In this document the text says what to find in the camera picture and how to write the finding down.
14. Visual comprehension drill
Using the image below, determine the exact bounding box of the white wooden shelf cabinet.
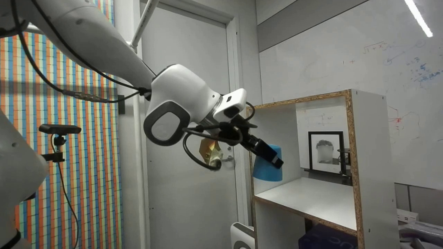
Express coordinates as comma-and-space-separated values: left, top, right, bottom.
253, 90, 400, 249

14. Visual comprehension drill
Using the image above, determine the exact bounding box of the white appliance at floor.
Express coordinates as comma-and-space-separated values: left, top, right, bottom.
229, 222, 254, 249

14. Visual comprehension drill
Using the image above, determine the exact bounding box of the framed portrait photo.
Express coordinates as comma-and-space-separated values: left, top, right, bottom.
308, 132, 344, 175

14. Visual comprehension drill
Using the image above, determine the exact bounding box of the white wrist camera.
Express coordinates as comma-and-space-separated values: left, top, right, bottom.
213, 89, 246, 121

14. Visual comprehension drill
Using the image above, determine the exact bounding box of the black camera on stand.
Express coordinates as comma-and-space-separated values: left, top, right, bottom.
38, 124, 81, 162

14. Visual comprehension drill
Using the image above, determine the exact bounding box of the white pipe frame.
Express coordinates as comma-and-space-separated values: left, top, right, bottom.
130, 0, 159, 249

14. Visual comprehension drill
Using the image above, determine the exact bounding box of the white door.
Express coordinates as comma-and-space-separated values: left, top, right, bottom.
142, 0, 239, 249

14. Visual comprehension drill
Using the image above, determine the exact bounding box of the blue plastic cup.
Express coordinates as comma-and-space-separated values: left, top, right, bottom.
253, 144, 282, 182

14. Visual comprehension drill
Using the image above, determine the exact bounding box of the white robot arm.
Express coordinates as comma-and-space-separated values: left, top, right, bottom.
0, 0, 282, 168

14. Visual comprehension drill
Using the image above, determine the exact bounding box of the black camera cable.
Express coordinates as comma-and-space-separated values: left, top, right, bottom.
53, 161, 81, 249

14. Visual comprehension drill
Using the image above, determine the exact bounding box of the striped colourful curtain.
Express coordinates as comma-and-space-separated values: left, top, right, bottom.
0, 0, 123, 249

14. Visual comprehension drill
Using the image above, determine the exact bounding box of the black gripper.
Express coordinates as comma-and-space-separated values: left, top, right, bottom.
204, 115, 283, 169

